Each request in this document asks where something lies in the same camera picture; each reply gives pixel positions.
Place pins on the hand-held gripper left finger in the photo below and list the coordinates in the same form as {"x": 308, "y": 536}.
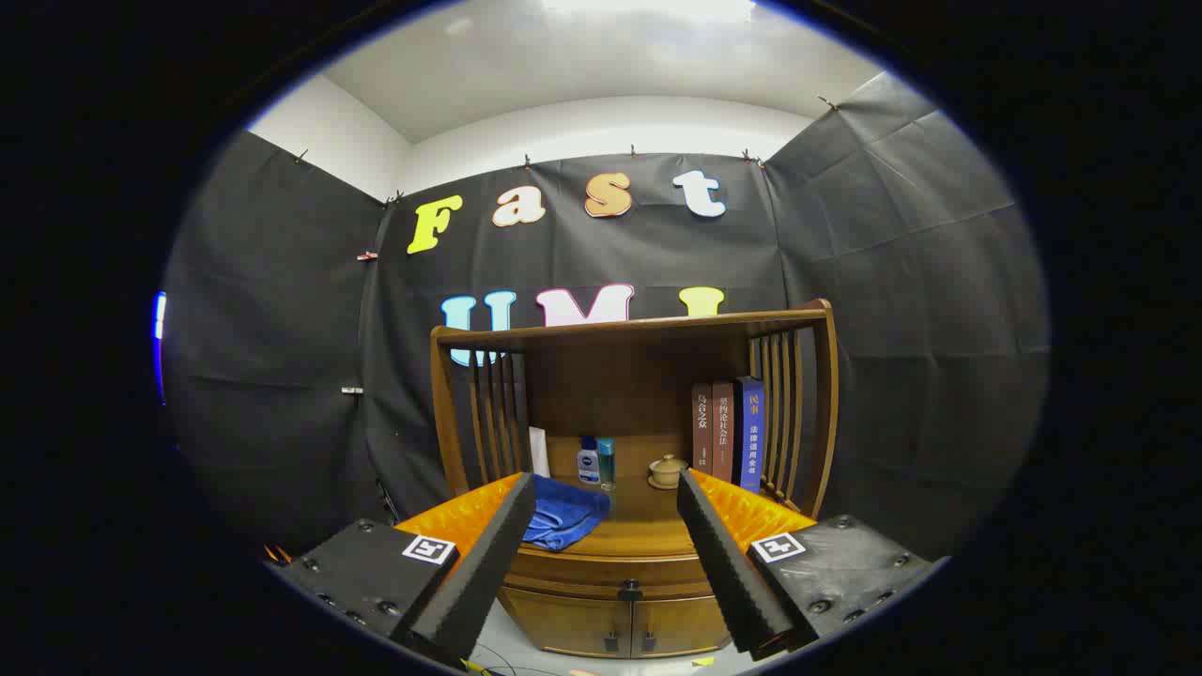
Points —
{"x": 488, "y": 563}

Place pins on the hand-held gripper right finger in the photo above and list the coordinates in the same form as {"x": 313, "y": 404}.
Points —
{"x": 728, "y": 563}

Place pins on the wooden drawer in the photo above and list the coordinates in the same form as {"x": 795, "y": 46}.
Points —
{"x": 582, "y": 569}

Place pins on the wooden cabinet door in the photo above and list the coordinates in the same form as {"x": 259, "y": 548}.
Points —
{"x": 573, "y": 622}
{"x": 681, "y": 622}

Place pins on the wooden countertop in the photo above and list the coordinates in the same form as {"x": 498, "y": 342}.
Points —
{"x": 643, "y": 521}

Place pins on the wooden cabinet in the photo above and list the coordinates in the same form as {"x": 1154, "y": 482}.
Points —
{"x": 620, "y": 376}

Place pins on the folded blue towel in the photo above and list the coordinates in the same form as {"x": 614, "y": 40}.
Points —
{"x": 563, "y": 512}

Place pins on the beige lidded tea cup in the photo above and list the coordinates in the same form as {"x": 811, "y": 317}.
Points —
{"x": 668, "y": 471}

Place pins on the white tube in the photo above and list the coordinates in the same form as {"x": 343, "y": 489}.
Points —
{"x": 539, "y": 453}

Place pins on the blue book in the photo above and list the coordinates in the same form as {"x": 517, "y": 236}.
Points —
{"x": 750, "y": 437}

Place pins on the reddish brown book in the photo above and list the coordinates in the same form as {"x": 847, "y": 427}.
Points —
{"x": 722, "y": 432}

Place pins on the dark brown book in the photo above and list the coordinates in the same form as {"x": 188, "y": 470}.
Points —
{"x": 701, "y": 427}

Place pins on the white bottle with blue cap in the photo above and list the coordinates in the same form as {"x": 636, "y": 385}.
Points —
{"x": 588, "y": 465}

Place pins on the clear teal bottle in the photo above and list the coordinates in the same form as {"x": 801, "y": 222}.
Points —
{"x": 607, "y": 465}

